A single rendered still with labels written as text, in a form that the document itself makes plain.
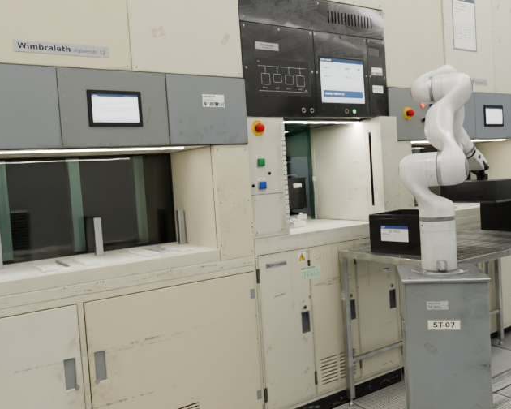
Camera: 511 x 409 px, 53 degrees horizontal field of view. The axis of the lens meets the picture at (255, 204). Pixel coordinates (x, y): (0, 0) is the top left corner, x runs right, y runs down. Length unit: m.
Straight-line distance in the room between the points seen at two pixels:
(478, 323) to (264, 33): 1.44
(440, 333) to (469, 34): 2.07
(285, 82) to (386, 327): 1.36
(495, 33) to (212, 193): 2.22
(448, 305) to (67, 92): 1.48
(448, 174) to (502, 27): 2.02
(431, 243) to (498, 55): 2.01
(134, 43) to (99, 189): 0.70
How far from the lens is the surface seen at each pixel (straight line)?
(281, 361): 2.40
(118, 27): 2.05
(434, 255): 1.88
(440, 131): 1.94
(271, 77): 2.32
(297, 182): 3.00
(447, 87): 2.10
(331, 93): 2.52
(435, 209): 1.85
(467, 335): 1.87
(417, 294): 1.82
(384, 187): 2.66
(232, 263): 2.16
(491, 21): 3.65
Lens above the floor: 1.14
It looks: 3 degrees down
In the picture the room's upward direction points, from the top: 4 degrees counter-clockwise
